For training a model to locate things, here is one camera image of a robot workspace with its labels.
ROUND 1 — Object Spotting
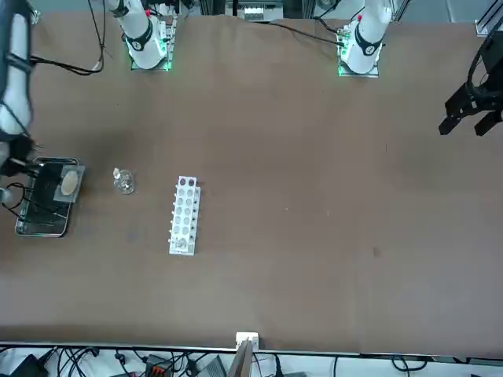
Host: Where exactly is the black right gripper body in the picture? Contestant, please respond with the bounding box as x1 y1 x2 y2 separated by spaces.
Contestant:
0 133 41 180

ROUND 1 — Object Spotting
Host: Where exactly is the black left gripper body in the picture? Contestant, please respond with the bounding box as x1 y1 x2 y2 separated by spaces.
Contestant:
471 31 503 99

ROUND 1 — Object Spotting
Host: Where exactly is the black wire tripod stand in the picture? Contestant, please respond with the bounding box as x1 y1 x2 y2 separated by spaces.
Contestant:
6 164 68 225

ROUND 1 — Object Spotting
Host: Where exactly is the glass alcohol lamp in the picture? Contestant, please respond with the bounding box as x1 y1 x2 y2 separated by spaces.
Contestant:
112 167 136 195

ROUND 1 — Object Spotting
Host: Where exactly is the stainless steel tray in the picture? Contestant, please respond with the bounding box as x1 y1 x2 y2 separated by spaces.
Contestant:
14 156 86 238

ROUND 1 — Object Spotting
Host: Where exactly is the white test tube rack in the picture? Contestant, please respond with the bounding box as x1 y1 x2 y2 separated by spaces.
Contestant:
167 175 203 257

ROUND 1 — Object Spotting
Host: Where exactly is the black and orange adapter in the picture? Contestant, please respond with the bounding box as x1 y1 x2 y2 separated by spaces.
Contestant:
142 353 177 377

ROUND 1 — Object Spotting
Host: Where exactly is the wire gauze with ceramic centre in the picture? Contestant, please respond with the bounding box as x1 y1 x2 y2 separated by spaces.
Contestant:
53 164 86 203

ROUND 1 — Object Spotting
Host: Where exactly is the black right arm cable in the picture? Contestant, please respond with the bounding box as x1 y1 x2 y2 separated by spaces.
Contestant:
29 0 108 76

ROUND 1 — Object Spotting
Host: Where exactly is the black left arm base cable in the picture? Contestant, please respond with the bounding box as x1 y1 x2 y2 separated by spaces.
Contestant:
251 19 349 47

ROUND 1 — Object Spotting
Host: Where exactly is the aluminium camera post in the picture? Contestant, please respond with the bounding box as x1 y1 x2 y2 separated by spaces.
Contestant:
229 331 262 377

